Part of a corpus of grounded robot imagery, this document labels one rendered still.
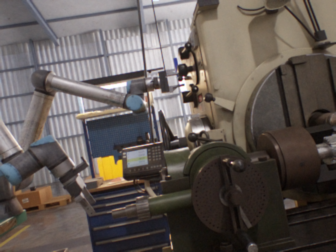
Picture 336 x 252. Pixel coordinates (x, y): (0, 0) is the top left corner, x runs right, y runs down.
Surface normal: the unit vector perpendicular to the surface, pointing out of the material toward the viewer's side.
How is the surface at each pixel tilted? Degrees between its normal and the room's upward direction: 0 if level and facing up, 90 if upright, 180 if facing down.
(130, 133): 90
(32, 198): 90
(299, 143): 62
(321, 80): 90
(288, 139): 47
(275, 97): 90
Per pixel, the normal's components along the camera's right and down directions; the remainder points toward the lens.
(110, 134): 0.02, -0.02
